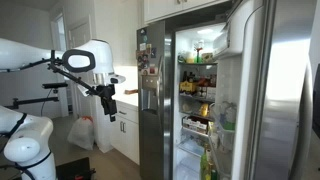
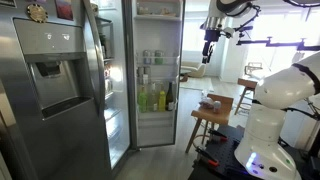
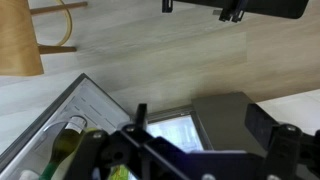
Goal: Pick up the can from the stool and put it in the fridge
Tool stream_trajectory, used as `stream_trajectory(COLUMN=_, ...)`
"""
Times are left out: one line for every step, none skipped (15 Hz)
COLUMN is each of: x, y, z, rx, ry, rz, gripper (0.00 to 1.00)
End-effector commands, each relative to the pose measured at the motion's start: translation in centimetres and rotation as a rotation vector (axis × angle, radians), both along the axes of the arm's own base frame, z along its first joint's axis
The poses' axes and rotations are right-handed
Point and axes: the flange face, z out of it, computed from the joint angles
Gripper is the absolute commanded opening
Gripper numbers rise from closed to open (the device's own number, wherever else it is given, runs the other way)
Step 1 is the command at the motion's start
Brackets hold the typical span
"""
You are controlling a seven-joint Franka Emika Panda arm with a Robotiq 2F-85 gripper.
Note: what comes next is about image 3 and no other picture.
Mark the stainless steel fridge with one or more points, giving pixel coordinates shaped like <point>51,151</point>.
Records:
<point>212,123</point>

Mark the open fridge door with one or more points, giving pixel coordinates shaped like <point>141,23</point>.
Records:
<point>83,105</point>

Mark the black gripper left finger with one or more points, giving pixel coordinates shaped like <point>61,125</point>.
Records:
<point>99,152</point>

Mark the yellow drink bottle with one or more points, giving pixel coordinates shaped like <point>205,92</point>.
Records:
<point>119,173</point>

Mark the dark green wine bottle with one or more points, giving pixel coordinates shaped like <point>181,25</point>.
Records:
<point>64,145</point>

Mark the black camera bar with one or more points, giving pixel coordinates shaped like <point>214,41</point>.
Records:
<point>233,10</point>

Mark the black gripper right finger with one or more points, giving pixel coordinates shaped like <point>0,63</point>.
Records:
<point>286,146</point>

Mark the wooden stool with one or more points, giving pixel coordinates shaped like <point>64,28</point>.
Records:
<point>20,53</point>

